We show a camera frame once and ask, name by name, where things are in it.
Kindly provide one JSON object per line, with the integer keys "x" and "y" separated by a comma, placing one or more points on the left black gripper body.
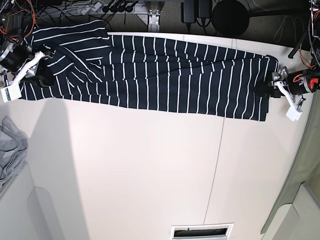
{"x": 299, "y": 82}

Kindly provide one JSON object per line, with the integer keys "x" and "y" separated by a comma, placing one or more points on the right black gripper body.
{"x": 14, "y": 56}

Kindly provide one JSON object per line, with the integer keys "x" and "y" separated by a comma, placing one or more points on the navy white striped t-shirt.
{"x": 150, "y": 73}

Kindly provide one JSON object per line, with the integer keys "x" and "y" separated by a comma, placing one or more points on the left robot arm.
{"x": 312, "y": 35}

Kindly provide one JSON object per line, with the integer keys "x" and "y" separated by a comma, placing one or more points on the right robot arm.
{"x": 17, "y": 22}

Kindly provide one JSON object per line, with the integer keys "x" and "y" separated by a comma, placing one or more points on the white power strip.
{"x": 86, "y": 8}

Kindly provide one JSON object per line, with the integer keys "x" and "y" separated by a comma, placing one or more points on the grey cloth pile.
{"x": 13, "y": 151}

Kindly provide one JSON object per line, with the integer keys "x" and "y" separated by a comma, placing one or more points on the aluminium frame post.
{"x": 154, "y": 8}

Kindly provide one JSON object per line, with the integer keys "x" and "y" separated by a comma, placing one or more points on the white vent slot frame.
{"x": 202, "y": 232}

